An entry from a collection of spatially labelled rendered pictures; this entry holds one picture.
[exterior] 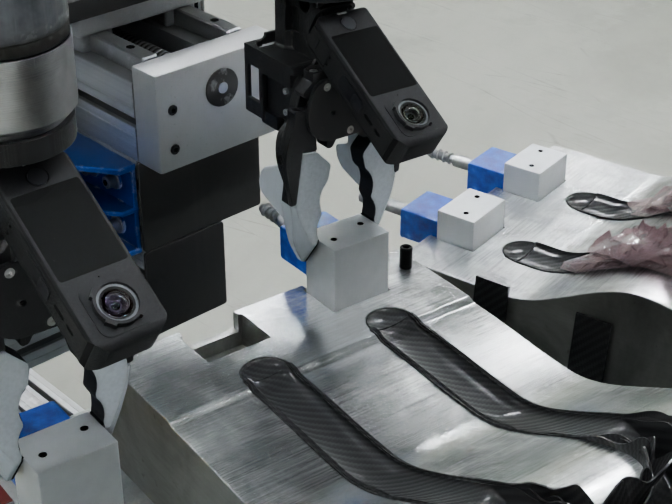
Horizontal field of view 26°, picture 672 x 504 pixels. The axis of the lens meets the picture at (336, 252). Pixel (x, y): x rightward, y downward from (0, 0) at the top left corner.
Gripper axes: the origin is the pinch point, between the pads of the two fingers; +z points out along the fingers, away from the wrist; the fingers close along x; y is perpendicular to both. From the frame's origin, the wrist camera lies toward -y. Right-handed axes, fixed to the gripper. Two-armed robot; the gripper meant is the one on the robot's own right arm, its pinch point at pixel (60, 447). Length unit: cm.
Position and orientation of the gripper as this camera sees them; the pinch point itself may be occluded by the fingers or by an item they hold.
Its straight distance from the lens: 84.9
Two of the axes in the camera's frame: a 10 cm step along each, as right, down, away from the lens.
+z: 0.0, 8.6, 5.1
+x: -8.1, 3.0, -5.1
